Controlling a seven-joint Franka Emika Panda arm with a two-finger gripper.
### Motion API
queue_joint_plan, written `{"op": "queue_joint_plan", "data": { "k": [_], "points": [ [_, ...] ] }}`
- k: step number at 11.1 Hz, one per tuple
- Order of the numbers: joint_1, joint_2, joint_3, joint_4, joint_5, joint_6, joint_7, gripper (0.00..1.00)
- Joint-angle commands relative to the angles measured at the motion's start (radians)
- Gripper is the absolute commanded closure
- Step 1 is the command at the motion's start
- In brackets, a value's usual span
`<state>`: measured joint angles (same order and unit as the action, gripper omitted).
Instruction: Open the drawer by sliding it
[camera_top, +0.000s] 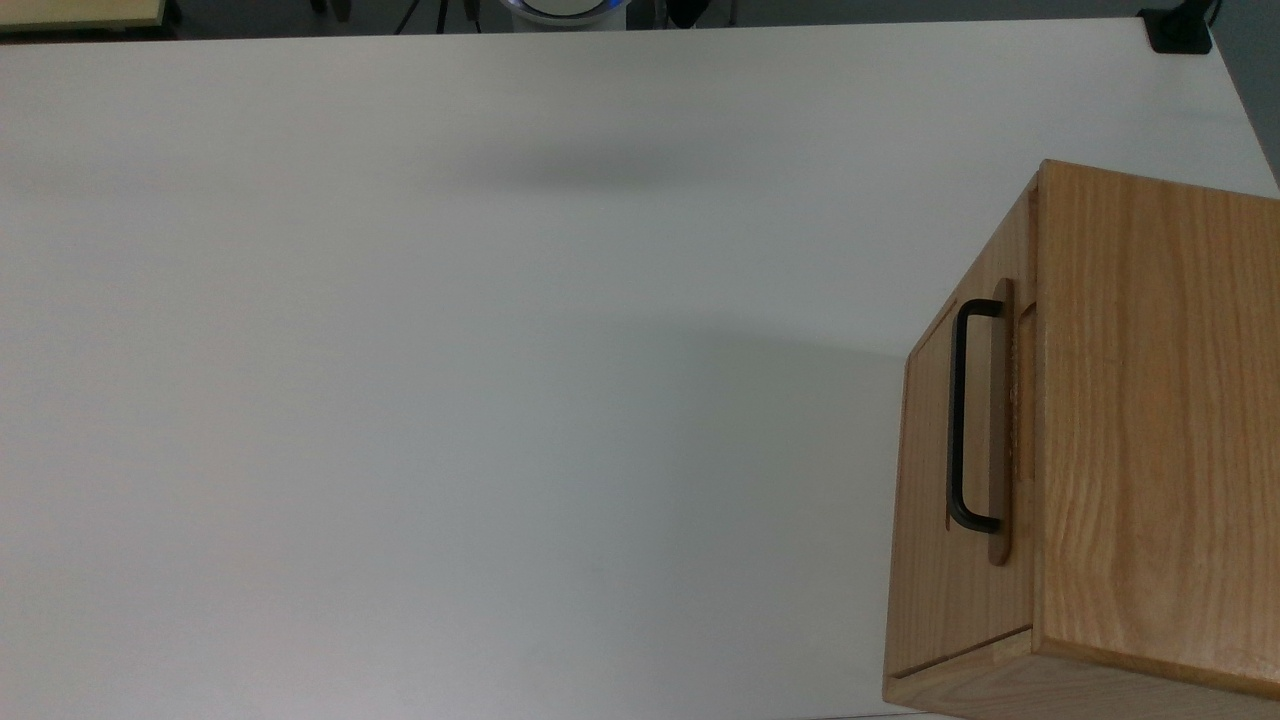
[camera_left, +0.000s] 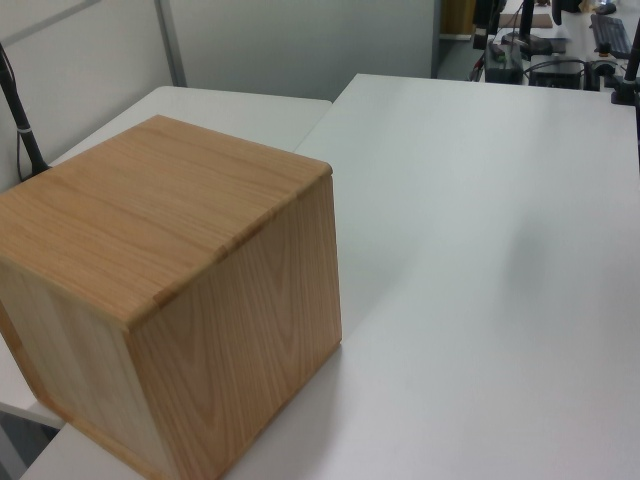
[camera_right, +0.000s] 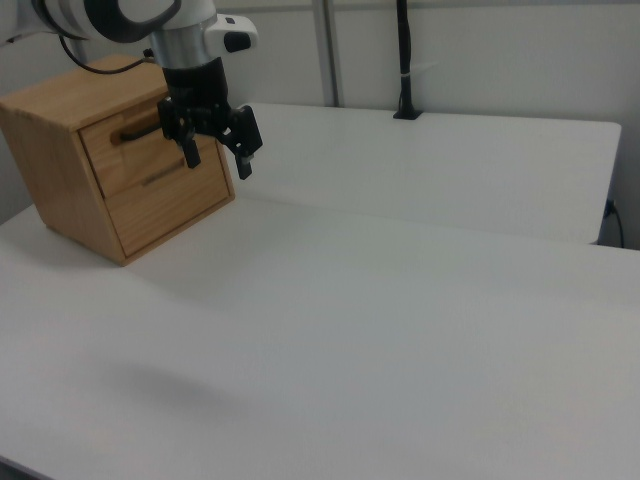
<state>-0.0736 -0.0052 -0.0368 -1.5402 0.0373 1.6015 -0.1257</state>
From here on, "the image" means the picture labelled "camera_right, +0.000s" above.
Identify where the black wall power cable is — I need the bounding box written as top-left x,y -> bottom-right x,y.
604,198 -> 627,249

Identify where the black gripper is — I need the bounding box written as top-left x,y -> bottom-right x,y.
156,56 -> 265,182

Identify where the wooden drawer cabinet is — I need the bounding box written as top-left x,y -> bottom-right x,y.
0,54 -> 237,268

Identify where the wooden drawer with black handle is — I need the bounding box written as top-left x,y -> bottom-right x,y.
78,102 -> 224,198

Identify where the grey partition frame post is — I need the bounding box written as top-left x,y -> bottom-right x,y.
314,0 -> 347,108

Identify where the wooden drawer with slim handle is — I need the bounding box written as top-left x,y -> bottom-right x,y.
102,160 -> 236,262

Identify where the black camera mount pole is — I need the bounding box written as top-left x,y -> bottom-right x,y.
392,0 -> 424,121

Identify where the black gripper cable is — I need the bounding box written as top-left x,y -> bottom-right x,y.
57,33 -> 157,77

